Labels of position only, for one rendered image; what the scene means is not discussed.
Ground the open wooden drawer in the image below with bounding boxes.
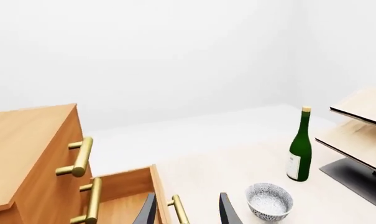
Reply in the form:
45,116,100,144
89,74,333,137
93,164,173,224

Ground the wooden cabinet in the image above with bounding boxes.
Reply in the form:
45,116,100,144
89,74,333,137
0,103,97,224

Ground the green wine bottle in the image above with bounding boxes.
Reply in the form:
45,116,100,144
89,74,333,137
286,106,313,182

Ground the brass handle of open drawer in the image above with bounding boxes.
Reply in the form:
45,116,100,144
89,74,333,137
167,194,191,224

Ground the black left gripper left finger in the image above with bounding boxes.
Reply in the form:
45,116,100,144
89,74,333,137
132,192,158,224

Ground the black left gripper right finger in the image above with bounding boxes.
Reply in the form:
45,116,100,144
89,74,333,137
219,192,244,224

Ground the patterned black and white bowl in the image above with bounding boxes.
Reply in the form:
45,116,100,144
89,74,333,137
244,182,294,221

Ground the pale wooden rack with shelves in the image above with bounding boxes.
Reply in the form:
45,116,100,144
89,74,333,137
314,86,376,207

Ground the long brass drawer handle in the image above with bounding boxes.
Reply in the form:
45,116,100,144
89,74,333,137
70,177,103,224
55,136,94,178

